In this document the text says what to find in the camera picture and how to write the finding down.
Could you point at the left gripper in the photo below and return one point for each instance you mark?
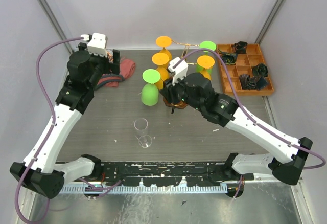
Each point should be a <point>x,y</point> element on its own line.
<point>111,68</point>

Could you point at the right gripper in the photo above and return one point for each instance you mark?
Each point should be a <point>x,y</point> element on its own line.
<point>168,90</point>

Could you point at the green goblet front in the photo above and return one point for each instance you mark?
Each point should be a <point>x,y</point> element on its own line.
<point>150,92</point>

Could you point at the green goblet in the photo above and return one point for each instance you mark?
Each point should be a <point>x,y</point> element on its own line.
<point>207,45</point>
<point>150,92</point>

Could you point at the orange goblet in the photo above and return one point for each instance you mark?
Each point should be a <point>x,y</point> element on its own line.
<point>164,42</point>
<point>205,63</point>
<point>161,60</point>

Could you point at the clear wine glass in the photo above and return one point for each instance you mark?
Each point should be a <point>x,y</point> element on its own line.
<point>142,133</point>

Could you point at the orange goblet back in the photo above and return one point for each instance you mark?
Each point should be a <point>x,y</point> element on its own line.
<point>205,63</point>

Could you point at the green goblet back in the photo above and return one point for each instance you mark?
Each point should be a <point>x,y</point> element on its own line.
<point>207,45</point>

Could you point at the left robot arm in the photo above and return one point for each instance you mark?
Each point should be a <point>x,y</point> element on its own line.
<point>39,171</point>

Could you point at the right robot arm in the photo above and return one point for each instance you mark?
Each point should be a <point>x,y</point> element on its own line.
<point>286,155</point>

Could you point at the gold wine glass rack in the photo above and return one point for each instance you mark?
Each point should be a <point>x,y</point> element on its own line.
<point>183,56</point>

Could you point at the red printed t-shirt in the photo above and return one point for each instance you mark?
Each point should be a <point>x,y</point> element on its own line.
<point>127,69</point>

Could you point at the rolled dark tie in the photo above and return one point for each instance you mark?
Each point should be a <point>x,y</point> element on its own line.
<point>260,70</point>
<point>240,47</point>
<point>247,82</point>
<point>229,58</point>
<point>261,83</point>

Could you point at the wooden compartment tray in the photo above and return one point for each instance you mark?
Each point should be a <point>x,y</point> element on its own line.
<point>245,70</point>

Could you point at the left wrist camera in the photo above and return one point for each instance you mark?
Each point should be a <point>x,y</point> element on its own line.
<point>97,43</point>

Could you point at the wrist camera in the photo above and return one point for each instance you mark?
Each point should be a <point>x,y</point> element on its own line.
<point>97,43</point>
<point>179,68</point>

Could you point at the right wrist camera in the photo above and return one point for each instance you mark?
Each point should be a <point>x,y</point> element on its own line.
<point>179,68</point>

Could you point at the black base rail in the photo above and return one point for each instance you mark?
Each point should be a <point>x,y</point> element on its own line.
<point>163,174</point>

